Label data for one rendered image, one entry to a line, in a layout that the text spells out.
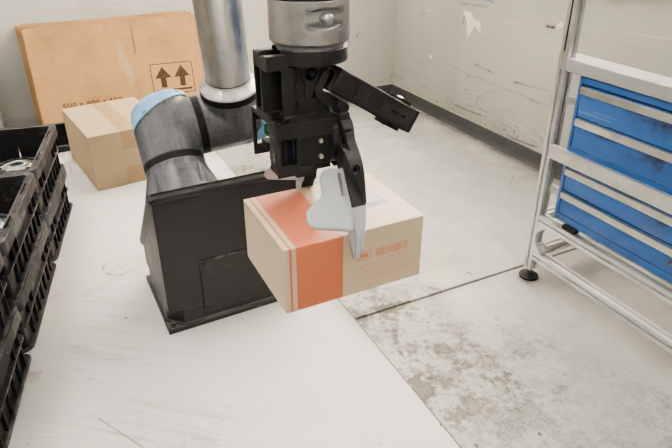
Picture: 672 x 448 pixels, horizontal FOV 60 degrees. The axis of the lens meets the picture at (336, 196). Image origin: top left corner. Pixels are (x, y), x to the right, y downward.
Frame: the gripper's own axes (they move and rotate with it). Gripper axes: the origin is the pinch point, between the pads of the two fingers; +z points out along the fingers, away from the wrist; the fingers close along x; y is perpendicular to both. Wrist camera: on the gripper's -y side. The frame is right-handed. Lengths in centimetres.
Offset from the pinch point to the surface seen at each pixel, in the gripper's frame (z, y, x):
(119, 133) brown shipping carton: 24, 11, -110
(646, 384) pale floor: 110, -130, -32
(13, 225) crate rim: 17, 35, -51
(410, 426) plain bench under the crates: 39.6, -13.7, -1.3
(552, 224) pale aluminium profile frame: 81, -138, -88
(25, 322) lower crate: 33, 37, -46
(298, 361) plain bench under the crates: 39.6, -4.0, -21.9
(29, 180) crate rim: 17, 32, -68
